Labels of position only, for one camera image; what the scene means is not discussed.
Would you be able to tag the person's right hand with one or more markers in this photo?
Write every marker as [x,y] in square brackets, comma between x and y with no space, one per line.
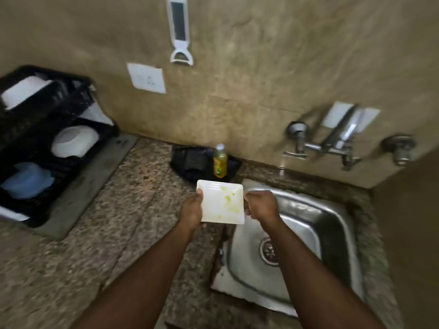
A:
[262,207]

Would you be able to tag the person's left hand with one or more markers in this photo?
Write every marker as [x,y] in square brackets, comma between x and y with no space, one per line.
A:
[190,213]

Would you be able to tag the person's left thumb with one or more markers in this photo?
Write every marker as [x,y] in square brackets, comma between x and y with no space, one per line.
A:
[200,196]

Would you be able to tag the person's right thumb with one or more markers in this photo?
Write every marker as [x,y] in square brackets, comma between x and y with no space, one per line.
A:
[247,206]

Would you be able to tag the white square plate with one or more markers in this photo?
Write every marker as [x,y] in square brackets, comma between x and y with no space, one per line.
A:
[221,202]

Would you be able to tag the person's right forearm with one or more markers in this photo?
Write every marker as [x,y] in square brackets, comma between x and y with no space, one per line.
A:
[315,280]

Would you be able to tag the person's left forearm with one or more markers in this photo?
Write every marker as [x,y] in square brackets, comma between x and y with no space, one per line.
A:
[137,280]

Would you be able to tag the black plastic tray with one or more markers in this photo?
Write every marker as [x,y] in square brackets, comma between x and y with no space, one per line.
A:
[185,167]

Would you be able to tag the black scrub pad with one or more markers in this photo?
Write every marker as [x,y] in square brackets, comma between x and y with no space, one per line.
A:
[195,159]

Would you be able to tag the yellow dish soap bottle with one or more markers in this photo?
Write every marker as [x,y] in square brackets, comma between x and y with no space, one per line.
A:
[220,162]

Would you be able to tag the sink drain strainer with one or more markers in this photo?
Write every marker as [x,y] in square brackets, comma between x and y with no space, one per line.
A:
[269,251]

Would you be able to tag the steel kitchen sink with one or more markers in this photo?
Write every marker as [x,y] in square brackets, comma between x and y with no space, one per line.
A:
[308,236]

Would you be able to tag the grey drain board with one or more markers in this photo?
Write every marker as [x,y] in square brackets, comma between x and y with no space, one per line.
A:
[85,188]

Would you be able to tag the white bowl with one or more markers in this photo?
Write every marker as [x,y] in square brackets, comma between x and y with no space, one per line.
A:
[75,141]

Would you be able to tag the white vegetable peeler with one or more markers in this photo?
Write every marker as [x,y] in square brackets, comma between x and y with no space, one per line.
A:
[179,30]

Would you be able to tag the black dish rack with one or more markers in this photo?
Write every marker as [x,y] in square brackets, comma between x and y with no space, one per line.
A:
[37,143]

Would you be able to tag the blue plastic bowl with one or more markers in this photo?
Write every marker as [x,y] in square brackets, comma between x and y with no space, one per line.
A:
[25,181]

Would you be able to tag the chrome wall faucet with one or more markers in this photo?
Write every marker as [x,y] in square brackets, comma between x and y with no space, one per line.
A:
[329,140]

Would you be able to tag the white wall plate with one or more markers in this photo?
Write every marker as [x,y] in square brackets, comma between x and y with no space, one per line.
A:
[338,114]

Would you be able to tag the white wall socket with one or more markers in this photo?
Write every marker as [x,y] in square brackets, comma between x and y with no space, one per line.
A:
[146,78]

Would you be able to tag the chrome wall valve knob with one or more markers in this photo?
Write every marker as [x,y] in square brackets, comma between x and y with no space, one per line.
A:
[399,147]

